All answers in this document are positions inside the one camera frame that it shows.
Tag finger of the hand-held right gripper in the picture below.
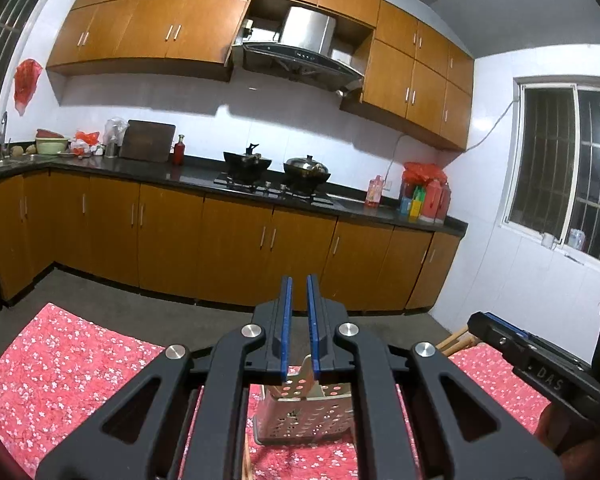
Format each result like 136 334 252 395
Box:
484 312 531 340
467 311 600 418

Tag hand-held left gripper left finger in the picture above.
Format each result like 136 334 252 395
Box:
35 275 294 480

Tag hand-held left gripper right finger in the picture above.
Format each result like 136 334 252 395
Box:
306 274 565 480

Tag wooden chopstick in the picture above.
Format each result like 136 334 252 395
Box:
444 336 481 357
437 326 470 350

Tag beige perforated utensil holder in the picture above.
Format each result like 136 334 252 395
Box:
252 354 356 449

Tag person's right hand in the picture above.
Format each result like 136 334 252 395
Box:
534 400 600 480

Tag gas stove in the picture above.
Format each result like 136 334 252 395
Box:
212 172 335 206

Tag wooden base cabinets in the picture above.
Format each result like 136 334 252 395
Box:
0 168 462 314

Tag pink bottle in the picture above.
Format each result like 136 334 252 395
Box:
364 174 385 209

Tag large barred sliding window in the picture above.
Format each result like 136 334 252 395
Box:
502 77 600 266

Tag black wok with lid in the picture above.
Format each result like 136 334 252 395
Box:
282 154 332 192

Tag red bag over thermoses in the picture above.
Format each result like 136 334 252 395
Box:
402 162 448 186

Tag black kitchen countertop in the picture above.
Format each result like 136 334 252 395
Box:
0 152 469 237

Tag red floral tablecloth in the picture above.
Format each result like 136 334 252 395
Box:
0 302 554 480

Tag dark wooden cutting board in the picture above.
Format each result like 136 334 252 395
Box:
118 119 177 164

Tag clear plastic bag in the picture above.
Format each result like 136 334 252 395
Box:
102 117 130 159

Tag red and white plastic bag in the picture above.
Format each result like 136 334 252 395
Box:
69 130 104 157

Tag green basin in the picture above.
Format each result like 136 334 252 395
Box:
34 128 71 156

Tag steel range hood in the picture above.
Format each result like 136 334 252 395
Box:
230 6 365 94

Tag hanging red plastic bag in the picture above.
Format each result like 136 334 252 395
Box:
13 58 45 115

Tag small barred window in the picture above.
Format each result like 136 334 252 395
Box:
0 0 57 102

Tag black wok with handle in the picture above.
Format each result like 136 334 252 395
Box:
223 142 274 186

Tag wall cable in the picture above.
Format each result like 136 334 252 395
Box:
387 99 516 181

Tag wooden wall cabinets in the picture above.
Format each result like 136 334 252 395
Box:
46 0 476 152

